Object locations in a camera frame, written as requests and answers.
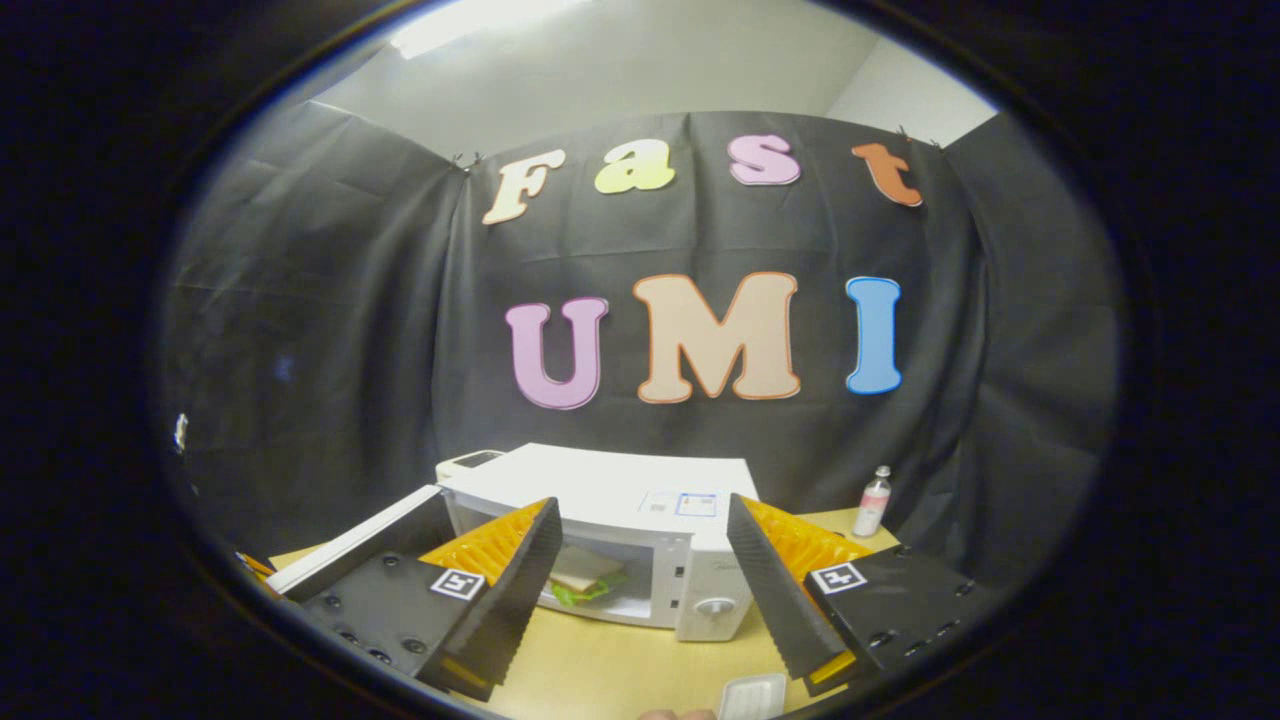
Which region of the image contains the small pink label bottle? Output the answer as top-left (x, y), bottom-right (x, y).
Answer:
top-left (852, 465), bottom-right (893, 538)

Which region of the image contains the ceiling light panel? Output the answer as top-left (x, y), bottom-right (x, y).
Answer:
top-left (390, 0), bottom-right (591, 59)

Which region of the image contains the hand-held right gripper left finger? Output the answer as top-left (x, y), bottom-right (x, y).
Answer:
top-left (300, 497), bottom-right (563, 701)

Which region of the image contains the white toaster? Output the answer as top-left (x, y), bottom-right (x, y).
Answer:
top-left (436, 450), bottom-right (506, 481)

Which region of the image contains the white food tray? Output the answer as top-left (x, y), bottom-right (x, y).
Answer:
top-left (718, 673), bottom-right (788, 720)

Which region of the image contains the sandwich with lettuce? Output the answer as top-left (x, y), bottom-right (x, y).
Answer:
top-left (548, 545), bottom-right (629, 608)

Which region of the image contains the white microwave oven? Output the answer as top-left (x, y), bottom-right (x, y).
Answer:
top-left (265, 443), bottom-right (761, 643)

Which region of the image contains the black backdrop cloth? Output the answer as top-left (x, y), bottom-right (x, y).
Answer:
top-left (160, 100), bottom-right (1121, 591)

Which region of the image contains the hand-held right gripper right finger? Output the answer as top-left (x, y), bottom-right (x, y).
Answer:
top-left (727, 492), bottom-right (1001, 699)

